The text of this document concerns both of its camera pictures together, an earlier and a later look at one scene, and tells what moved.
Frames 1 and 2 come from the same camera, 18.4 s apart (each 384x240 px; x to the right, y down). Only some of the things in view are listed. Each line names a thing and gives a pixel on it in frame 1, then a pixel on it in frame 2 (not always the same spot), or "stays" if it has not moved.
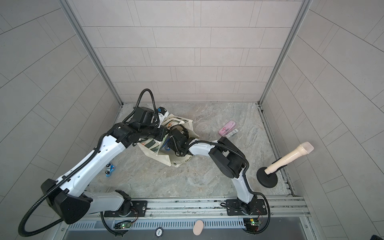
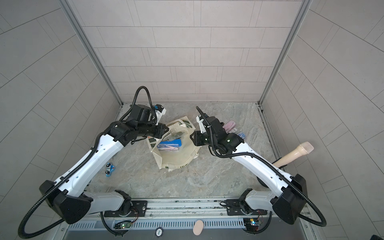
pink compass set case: [231, 125] stays
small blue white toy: [110, 168] stays
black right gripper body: [175, 146] -> [202, 138]
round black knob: [159, 232] stays
